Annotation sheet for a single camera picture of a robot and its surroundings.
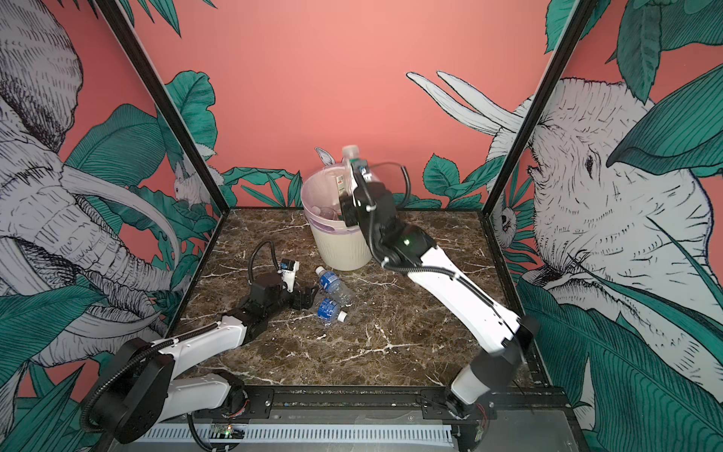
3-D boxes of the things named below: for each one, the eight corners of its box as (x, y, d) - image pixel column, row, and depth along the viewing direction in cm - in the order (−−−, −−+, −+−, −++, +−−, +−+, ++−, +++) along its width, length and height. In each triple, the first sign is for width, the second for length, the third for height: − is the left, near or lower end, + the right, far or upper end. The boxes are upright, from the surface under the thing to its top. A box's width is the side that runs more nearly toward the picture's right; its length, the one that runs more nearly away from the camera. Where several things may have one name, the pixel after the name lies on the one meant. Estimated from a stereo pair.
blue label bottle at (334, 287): (312, 281, 100) (309, 272, 96) (323, 271, 103) (321, 262, 99) (346, 310, 94) (345, 302, 89) (357, 298, 96) (357, 290, 92)
